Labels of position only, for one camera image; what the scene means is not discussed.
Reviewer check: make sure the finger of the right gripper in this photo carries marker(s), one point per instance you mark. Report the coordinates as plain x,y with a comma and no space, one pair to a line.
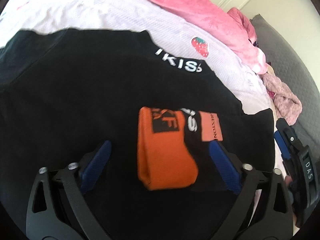
288,135
282,146

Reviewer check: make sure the black orange printed garment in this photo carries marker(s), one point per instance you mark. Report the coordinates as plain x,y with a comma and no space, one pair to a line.
64,94

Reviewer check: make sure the pink fuzzy blanket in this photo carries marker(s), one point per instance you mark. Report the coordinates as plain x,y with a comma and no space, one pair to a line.
287,104

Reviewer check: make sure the grey quilted headboard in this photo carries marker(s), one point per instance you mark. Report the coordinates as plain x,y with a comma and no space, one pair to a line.
291,70

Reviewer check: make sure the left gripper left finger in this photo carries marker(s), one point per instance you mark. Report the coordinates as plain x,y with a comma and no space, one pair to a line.
72,183

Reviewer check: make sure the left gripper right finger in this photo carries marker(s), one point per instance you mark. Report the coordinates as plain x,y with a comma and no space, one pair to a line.
262,209

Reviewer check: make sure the lilac strawberry bed sheet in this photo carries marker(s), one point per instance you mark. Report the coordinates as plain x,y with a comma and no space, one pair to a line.
170,32

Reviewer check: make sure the pink duvet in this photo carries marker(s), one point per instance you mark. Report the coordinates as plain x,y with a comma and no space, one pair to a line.
232,28

